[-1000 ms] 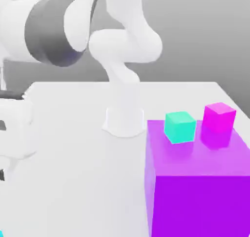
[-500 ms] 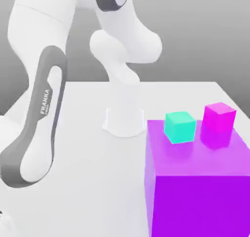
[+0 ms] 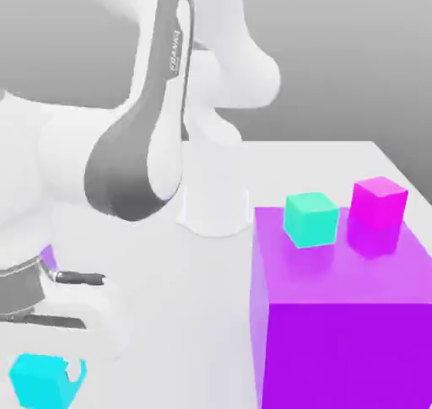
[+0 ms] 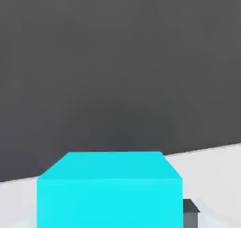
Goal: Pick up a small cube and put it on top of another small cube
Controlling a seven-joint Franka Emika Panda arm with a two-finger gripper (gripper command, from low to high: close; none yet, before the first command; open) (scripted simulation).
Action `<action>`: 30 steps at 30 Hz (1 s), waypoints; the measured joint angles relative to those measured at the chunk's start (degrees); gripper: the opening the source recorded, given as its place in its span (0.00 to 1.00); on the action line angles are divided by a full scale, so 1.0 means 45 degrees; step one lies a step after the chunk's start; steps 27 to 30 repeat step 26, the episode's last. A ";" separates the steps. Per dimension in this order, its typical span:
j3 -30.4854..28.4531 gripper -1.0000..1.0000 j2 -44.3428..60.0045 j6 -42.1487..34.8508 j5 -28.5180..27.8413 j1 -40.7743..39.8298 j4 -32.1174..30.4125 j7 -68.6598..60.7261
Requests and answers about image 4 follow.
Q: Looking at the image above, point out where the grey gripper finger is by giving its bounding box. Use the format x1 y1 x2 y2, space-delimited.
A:
183 198 217 228

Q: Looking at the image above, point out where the small cyan cube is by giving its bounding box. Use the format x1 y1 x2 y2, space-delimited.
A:
36 151 184 228

